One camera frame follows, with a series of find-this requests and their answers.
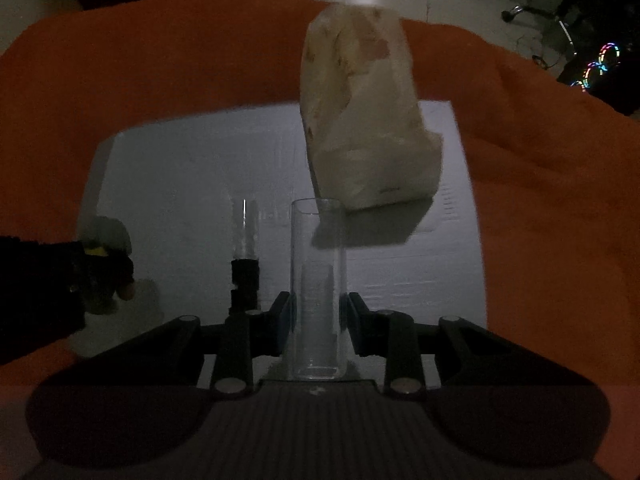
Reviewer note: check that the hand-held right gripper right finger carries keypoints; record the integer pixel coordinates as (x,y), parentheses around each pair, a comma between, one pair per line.
(345,317)

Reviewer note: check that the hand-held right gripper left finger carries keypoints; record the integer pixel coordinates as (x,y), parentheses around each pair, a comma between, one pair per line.
(289,317)

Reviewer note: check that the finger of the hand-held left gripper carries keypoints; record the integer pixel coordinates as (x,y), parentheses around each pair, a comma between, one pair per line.
(107,272)

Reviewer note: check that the clear plastic tube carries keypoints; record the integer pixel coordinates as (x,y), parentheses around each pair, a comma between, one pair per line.
(317,280)
(245,230)

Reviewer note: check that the white box lid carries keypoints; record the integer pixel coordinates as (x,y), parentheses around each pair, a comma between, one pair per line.
(200,170)

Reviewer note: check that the white tissue pack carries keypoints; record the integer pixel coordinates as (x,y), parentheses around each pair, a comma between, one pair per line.
(365,125)

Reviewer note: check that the computer case with coloured lights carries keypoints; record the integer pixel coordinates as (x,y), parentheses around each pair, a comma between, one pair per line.
(605,75)

